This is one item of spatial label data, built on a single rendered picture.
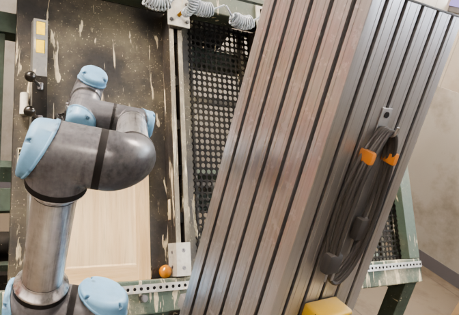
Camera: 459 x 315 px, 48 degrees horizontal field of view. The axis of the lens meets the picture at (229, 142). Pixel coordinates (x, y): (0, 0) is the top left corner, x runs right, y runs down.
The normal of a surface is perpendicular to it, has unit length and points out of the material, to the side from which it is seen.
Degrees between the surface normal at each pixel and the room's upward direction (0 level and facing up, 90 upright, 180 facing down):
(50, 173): 106
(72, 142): 46
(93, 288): 8
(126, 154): 56
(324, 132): 90
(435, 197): 90
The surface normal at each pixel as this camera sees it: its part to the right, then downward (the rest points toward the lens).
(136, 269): 0.54, -0.21
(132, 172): 0.74, 0.35
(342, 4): -0.79, -0.03
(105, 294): 0.37, -0.90
